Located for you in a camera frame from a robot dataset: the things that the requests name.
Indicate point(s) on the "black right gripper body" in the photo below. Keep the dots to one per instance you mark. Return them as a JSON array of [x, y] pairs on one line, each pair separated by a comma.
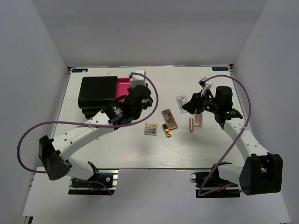
[[204, 103]]

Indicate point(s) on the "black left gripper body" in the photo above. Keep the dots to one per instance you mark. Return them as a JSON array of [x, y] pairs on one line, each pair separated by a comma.
[[137, 113]]

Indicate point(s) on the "mirrored pink eyeshadow palette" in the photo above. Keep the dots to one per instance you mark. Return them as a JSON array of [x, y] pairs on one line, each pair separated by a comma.
[[197, 120]]

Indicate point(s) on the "clear false eyelash box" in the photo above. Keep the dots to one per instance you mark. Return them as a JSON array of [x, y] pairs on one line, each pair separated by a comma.
[[182, 100]]

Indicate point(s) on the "rose gold lipstick tube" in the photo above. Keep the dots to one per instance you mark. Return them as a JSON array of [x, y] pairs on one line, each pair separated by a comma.
[[191, 125]]

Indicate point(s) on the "pink black makeup drawer organizer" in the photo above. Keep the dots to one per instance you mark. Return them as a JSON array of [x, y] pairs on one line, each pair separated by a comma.
[[97, 92]]

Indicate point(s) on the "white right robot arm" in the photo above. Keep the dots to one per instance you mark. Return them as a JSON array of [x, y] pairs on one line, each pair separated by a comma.
[[262, 171]]

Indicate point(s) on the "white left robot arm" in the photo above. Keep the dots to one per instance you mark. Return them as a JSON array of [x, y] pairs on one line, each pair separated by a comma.
[[56, 153]]

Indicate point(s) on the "long brown eyeshadow palette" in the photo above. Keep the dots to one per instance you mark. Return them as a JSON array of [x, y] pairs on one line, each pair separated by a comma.
[[169, 119]]

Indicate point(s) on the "colourful glitter eyeshadow palette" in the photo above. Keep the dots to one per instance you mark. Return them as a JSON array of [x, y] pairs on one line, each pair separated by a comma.
[[150, 129]]

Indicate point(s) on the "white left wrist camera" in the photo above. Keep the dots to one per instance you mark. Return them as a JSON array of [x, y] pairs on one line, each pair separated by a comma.
[[136, 80]]

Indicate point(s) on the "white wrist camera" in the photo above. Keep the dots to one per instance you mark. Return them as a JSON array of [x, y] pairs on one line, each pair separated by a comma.
[[206, 85], [136, 80]]

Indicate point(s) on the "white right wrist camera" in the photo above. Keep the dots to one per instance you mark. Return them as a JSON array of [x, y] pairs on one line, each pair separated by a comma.
[[206, 85]]

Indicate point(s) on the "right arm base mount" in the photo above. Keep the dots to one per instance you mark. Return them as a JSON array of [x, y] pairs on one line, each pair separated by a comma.
[[198, 178]]

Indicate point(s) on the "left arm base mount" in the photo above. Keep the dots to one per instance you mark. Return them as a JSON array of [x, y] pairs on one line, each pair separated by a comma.
[[104, 185]]

